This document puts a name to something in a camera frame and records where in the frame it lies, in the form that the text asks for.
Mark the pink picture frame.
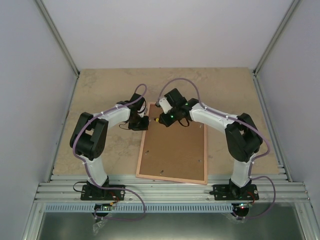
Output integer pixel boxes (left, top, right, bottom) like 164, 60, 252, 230
135, 101, 209, 186

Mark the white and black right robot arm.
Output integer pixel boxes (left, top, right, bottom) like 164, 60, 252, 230
156, 88, 263, 200

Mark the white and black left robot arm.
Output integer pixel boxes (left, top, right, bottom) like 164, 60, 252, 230
69, 93, 149, 200

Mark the clear plastic bag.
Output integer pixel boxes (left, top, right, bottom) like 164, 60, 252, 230
92, 219, 106, 236

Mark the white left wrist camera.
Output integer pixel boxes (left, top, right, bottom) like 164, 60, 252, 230
138, 105, 147, 117

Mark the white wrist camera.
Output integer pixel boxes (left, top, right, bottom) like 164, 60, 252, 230
155, 97, 173, 114
138, 105, 147, 117

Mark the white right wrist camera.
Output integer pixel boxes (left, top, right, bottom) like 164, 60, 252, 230
155, 97, 173, 114

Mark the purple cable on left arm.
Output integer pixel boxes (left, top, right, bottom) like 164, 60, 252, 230
72, 83, 147, 221

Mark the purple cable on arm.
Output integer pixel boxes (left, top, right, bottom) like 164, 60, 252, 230
157, 77, 277, 221
72, 83, 147, 221

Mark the brown frame backing board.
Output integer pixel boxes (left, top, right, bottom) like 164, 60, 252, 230
138, 103, 206, 182

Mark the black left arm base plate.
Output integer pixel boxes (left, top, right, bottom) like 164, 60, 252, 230
80, 182, 126, 201

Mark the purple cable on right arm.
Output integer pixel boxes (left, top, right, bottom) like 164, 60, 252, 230
157, 77, 277, 221

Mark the aluminium rail mounting base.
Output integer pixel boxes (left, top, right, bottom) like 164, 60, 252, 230
34, 165, 310, 203

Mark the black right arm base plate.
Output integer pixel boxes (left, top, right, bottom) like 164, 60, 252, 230
209, 184, 260, 201

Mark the grey slotted cable duct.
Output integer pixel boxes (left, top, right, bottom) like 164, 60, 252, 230
44, 203, 237, 214

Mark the right aluminium corner post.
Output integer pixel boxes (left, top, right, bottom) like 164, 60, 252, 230
252, 0, 302, 76

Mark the aluminium corner post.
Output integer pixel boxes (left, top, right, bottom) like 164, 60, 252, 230
34, 0, 81, 77
252, 0, 302, 76

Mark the left aluminium corner post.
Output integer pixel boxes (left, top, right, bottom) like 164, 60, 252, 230
34, 0, 81, 77

